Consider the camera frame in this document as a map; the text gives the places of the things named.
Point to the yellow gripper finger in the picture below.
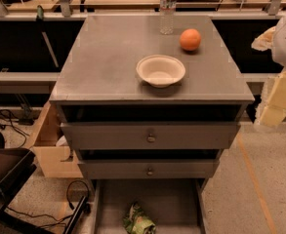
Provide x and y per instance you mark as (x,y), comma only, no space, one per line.
(264,41)
(272,109)

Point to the green jalapeno chip bag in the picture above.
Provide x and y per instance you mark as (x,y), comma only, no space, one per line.
(136,221)

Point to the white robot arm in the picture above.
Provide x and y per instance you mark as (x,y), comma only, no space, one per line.
(278,49)

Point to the grey drawer cabinet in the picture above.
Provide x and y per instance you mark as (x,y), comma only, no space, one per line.
(99,82)

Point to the grey open bottom drawer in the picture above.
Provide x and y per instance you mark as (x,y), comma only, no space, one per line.
(174,205)

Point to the grey middle drawer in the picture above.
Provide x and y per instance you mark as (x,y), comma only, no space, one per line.
(135,169)

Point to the grey top drawer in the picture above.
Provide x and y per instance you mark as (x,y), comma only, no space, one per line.
(150,135)

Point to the orange fruit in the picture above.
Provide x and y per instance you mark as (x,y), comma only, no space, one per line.
(190,39)

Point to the clear plastic water bottle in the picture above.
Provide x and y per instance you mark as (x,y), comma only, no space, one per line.
(167,9)

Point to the white paper bowl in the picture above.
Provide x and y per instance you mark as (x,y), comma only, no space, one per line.
(160,71)

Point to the black metal stand base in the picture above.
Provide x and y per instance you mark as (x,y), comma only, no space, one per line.
(83,207)

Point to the light wooden box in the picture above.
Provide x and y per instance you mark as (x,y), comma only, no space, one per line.
(54,158)

